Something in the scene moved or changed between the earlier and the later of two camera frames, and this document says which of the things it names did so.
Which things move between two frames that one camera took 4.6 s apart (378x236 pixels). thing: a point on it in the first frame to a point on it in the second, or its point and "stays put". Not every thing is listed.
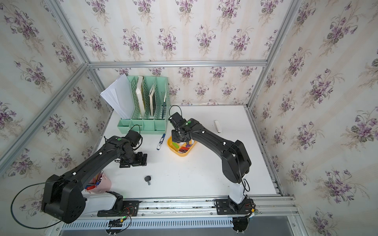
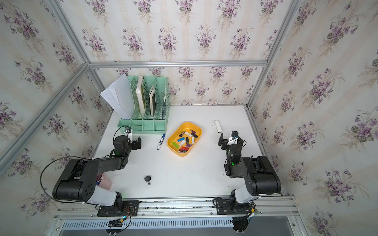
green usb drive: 175,145 stays put
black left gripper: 140,161 to 134,146
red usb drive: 182,148 stays put
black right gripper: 173,138 to 225,142
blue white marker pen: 160,141 stays put
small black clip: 147,178 stays put
